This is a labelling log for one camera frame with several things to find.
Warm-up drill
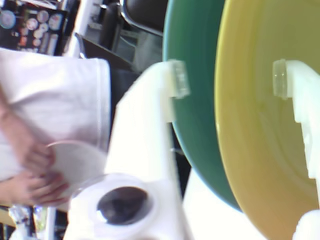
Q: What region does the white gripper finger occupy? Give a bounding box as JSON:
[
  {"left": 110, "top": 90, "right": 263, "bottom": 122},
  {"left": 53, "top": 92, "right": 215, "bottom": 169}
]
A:
[
  {"left": 272, "top": 58, "right": 320, "bottom": 181},
  {"left": 63, "top": 59, "right": 195, "bottom": 240}
]

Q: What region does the cream white plate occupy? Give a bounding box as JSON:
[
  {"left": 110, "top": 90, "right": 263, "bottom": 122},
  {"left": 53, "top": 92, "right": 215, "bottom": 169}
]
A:
[{"left": 46, "top": 141, "right": 109, "bottom": 201}]

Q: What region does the yellow plate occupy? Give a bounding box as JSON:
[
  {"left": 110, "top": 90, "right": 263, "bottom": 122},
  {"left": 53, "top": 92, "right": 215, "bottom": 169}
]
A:
[{"left": 214, "top": 0, "right": 320, "bottom": 240}]

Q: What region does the person's bare forearm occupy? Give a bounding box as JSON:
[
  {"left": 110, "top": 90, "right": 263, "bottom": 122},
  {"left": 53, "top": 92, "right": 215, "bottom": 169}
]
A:
[{"left": 0, "top": 84, "right": 33, "bottom": 157}]

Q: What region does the person's hand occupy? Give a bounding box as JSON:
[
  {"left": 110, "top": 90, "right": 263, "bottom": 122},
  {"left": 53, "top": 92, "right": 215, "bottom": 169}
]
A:
[
  {"left": 0, "top": 172, "right": 72, "bottom": 208},
  {"left": 14, "top": 134, "right": 56, "bottom": 174}
]

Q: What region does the white shirt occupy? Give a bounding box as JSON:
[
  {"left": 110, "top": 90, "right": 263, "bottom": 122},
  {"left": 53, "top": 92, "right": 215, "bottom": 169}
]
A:
[{"left": 0, "top": 48, "right": 113, "bottom": 181}]

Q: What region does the light blue plate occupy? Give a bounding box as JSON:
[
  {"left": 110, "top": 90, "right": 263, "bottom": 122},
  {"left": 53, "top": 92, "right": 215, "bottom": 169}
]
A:
[{"left": 162, "top": 0, "right": 245, "bottom": 213}]

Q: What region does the black office chair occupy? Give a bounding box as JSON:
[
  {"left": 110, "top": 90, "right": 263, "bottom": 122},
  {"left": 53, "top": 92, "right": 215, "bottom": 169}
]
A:
[{"left": 99, "top": 0, "right": 167, "bottom": 76}]

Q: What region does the white pole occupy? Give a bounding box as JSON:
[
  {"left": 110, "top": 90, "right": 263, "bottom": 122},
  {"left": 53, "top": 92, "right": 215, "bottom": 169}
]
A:
[{"left": 66, "top": 0, "right": 94, "bottom": 59}]

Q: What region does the black board with stickers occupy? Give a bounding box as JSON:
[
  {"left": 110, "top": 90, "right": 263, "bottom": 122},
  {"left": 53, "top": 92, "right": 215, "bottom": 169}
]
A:
[{"left": 0, "top": 1, "right": 70, "bottom": 56}]

